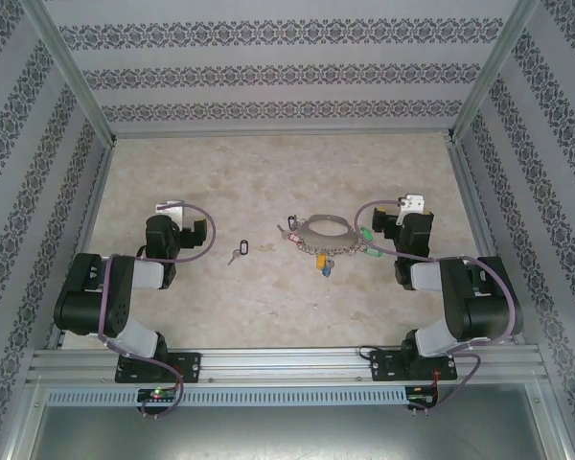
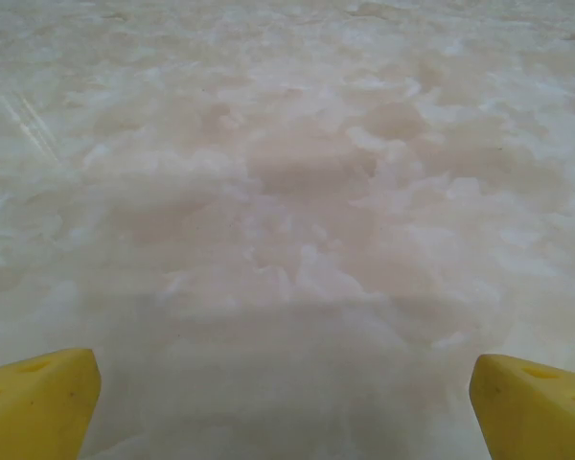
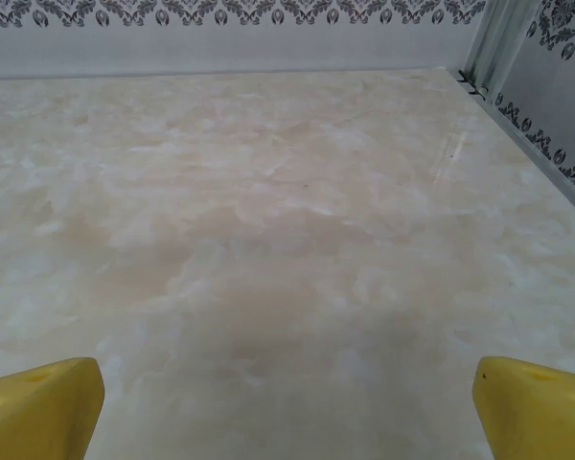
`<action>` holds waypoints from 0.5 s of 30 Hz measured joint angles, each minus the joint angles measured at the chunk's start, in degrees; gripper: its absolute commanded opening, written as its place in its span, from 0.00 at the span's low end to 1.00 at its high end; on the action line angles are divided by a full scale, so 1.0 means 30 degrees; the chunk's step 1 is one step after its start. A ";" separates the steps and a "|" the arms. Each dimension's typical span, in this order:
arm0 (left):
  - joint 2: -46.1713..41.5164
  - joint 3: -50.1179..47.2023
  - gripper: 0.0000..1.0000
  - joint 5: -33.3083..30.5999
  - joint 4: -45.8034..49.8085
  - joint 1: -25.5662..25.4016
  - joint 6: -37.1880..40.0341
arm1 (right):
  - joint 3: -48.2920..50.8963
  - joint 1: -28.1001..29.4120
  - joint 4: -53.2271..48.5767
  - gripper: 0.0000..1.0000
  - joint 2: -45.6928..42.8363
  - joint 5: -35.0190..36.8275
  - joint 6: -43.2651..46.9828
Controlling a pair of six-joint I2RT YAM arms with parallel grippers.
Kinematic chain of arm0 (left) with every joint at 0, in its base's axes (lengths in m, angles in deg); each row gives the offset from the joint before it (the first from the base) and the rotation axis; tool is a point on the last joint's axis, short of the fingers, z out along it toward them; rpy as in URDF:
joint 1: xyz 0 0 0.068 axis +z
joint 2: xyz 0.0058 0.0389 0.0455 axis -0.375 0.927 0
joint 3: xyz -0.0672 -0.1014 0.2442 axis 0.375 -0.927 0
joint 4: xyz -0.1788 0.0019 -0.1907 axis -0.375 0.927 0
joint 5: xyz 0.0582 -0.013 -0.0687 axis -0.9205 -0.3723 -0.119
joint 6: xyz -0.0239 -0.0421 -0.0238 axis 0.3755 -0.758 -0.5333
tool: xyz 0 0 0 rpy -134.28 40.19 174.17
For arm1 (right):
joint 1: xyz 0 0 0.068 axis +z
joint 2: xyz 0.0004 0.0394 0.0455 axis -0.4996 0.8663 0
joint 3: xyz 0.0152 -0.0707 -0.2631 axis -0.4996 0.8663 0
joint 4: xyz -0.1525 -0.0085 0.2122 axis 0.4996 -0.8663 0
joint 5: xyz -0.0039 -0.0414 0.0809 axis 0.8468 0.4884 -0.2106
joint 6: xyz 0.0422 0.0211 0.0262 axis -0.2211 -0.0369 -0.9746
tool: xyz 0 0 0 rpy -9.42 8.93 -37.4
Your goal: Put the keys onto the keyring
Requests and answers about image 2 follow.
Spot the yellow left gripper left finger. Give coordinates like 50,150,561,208
0,348,102,460

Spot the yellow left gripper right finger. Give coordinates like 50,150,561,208
469,353,575,460

